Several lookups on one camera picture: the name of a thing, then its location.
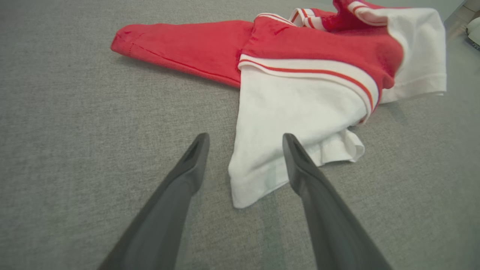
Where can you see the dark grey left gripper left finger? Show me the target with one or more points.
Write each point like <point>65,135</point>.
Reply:
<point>165,210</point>

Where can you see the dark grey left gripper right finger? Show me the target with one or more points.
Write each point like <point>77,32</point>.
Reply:
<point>330,225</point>

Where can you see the red white-sleeved T-shirt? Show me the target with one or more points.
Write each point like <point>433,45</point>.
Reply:
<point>300,41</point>

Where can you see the white rounded object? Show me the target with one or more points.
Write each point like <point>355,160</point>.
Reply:
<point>474,32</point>

